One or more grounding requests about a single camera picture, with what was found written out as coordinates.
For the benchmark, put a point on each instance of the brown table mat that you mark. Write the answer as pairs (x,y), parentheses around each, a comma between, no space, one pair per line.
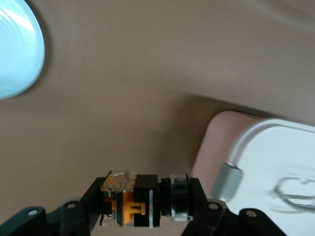
(123,98)

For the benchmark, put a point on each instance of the white lidded storage box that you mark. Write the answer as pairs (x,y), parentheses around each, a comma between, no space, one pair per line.
(270,152)

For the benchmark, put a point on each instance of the light blue round plate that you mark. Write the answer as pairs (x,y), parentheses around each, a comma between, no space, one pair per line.
(17,49)

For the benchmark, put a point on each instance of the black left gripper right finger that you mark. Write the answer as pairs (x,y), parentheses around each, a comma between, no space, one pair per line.
(221,221)

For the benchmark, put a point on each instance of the orange black push-button switch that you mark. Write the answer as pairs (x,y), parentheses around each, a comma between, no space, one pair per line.
(145,196)

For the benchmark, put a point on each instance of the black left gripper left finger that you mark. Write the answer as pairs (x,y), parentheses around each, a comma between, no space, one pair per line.
(61,221)

